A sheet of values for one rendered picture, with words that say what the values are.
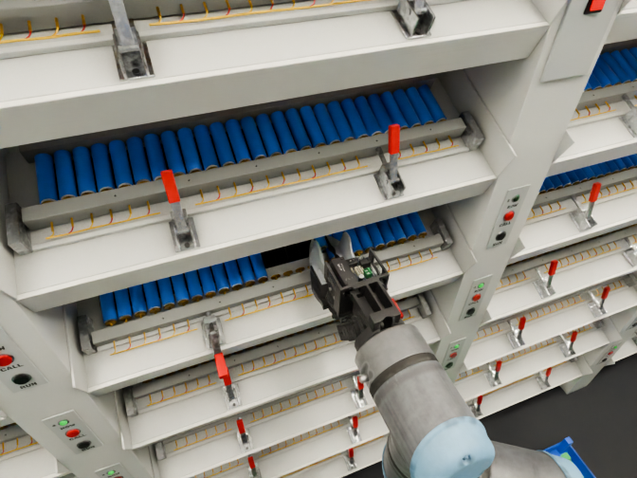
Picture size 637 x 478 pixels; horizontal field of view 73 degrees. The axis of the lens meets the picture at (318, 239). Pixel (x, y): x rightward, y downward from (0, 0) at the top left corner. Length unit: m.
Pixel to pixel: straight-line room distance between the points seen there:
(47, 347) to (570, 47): 0.70
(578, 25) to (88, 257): 0.60
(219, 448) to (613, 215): 0.92
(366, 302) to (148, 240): 0.28
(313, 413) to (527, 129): 0.72
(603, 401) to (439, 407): 1.49
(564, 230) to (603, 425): 1.09
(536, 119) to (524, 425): 1.31
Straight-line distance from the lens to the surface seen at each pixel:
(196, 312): 0.66
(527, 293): 1.07
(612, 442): 1.89
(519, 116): 0.62
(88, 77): 0.42
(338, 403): 1.05
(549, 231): 0.91
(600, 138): 0.81
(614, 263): 1.24
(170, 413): 0.86
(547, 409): 1.84
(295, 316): 0.68
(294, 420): 1.04
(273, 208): 0.54
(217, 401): 0.85
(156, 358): 0.68
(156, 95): 0.41
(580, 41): 0.62
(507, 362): 1.42
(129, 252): 0.53
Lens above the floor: 1.50
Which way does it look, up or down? 44 degrees down
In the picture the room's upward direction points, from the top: straight up
